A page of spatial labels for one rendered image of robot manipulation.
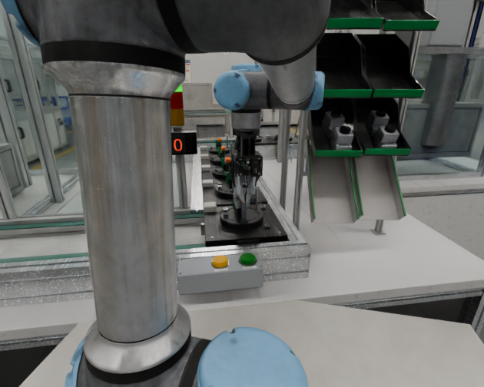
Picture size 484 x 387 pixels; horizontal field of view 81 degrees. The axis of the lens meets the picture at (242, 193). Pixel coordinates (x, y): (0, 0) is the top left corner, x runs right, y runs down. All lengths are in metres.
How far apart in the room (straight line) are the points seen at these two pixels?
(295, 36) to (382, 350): 0.64
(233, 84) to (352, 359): 0.60
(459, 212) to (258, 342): 1.81
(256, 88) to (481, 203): 1.75
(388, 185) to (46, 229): 1.13
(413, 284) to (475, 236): 1.33
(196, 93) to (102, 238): 7.86
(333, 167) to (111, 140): 0.82
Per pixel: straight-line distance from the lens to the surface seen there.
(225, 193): 1.10
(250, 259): 0.73
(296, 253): 0.82
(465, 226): 2.16
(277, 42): 0.27
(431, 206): 1.93
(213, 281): 0.73
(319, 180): 0.96
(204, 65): 11.33
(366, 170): 1.05
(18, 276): 0.90
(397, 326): 0.81
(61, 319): 0.86
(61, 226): 1.12
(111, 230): 0.28
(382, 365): 0.72
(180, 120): 0.93
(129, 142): 0.26
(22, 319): 0.91
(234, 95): 0.60
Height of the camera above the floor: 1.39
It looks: 21 degrees down
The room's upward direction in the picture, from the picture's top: straight up
